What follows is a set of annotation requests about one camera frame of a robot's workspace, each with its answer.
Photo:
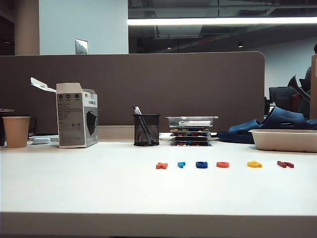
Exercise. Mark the dark blue letter magnet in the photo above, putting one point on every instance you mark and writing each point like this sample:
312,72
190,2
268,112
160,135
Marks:
201,165

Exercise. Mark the orange letter o magnet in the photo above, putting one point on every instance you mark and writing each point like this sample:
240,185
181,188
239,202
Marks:
218,165

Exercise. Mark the yellow letter d magnet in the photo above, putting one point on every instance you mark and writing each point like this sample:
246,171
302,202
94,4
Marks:
257,165

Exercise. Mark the letter magnet tray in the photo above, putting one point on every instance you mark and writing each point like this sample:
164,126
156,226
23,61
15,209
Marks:
190,138
190,143
190,129
190,134

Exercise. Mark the orange letter x magnet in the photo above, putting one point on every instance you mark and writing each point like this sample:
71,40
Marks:
161,165

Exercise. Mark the light blue letter magnet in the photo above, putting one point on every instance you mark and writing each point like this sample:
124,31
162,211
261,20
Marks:
181,164

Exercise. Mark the dark red letter magnet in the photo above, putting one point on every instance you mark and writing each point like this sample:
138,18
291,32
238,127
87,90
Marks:
282,163

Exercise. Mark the black mesh pen holder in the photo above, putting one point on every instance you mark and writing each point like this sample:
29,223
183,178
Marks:
146,135

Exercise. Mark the black and white pen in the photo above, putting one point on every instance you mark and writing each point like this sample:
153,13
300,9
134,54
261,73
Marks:
137,110

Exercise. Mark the clear plastic case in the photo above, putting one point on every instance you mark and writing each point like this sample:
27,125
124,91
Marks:
190,122

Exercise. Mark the brown desk partition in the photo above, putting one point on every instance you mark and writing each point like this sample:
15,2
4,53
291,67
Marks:
148,81

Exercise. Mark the navy blue slipper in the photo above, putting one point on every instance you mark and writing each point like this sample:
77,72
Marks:
237,132
280,116

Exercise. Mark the open face mask box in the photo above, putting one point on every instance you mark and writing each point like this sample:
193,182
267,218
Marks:
71,119

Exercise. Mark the ceiling light strip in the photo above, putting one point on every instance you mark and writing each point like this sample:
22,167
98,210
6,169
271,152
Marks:
223,21

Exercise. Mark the small white case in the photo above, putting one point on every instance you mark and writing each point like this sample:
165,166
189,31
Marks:
40,140

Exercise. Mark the black monitor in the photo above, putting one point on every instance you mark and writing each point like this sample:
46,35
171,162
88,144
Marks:
280,95

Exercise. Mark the beige pulp food tray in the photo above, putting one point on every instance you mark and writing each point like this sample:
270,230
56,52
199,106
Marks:
284,141

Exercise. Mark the grey angular tool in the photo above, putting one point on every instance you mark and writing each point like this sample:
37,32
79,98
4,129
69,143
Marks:
296,85

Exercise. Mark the brown paper cup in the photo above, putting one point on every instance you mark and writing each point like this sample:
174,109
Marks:
16,132

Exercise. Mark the cardboard box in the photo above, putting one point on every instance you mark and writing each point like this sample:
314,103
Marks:
314,86

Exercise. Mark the person in background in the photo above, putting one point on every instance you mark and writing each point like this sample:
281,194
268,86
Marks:
315,48

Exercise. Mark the metal wall plate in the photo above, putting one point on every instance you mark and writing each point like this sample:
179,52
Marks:
81,46

